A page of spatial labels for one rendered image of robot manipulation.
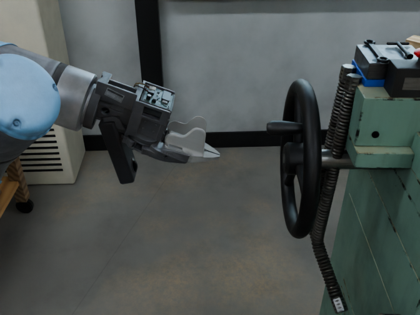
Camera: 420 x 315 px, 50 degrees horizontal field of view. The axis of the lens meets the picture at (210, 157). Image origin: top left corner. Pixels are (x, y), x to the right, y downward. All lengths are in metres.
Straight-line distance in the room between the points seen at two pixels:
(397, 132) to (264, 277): 1.03
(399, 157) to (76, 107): 0.51
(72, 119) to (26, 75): 0.18
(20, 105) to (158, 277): 1.28
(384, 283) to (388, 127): 0.32
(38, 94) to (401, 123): 0.55
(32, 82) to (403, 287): 0.67
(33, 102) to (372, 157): 0.53
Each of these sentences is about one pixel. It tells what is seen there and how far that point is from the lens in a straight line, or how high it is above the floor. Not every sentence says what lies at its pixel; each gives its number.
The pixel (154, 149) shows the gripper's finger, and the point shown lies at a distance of 0.68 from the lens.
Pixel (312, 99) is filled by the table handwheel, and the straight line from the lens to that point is 0.75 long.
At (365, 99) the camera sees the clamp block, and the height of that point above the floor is 0.96.
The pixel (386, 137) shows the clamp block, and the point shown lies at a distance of 0.80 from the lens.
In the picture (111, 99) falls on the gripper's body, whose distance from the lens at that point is 0.67.
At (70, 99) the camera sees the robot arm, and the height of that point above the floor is 0.99.
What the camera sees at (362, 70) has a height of 0.98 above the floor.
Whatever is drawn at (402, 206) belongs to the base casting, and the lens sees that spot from 0.86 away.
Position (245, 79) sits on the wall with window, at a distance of 2.21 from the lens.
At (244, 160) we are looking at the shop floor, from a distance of 2.28.
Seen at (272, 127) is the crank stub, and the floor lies 0.92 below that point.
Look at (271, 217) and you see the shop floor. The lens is 1.95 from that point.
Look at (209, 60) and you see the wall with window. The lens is 2.16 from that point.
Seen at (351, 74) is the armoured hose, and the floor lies 0.97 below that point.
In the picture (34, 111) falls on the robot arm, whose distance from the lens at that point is 0.50.
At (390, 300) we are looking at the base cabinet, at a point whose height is 0.59.
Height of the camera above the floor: 1.28
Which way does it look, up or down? 34 degrees down
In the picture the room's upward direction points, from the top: straight up
